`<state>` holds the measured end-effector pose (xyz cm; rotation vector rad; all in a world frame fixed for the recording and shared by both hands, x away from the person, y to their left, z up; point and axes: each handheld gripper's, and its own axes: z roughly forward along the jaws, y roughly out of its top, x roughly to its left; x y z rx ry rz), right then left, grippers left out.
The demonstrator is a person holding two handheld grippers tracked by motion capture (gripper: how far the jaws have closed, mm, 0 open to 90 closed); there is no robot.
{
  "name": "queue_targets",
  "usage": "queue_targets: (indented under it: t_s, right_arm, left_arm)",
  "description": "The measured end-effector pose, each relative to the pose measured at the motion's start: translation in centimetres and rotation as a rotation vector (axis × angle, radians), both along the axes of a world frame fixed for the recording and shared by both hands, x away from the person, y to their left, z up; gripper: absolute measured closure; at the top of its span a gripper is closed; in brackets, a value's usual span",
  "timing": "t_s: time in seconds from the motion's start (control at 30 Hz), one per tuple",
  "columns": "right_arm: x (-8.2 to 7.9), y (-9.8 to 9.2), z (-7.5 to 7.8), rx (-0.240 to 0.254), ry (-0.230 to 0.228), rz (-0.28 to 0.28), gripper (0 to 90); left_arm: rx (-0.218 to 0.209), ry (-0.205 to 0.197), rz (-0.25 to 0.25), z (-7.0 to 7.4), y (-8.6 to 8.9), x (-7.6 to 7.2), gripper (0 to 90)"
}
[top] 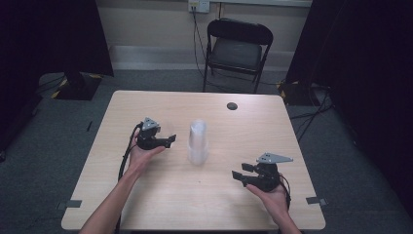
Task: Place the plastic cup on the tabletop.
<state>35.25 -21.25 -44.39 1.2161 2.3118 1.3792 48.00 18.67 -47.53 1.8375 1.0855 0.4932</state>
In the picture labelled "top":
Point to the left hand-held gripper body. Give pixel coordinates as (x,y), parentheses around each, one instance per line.
(147,138)

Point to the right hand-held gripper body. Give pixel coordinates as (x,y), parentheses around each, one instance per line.
(268,175)

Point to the stack of clear plastic cups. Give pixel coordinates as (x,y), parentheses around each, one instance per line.
(197,141)

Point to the person's left hand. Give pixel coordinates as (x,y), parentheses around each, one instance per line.
(142,159)

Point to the person's right hand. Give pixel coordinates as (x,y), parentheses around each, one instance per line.
(272,201)

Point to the grey tape piece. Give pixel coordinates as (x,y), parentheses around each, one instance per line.
(315,201)
(71,204)

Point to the black stand base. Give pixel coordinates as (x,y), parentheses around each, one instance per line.
(297,92)
(78,86)

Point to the black folding chair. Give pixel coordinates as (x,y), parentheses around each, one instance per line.
(237,48)

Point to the dark curtain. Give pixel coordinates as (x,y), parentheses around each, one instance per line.
(367,65)
(39,42)

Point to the white wall socket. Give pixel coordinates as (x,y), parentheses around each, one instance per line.
(198,6)

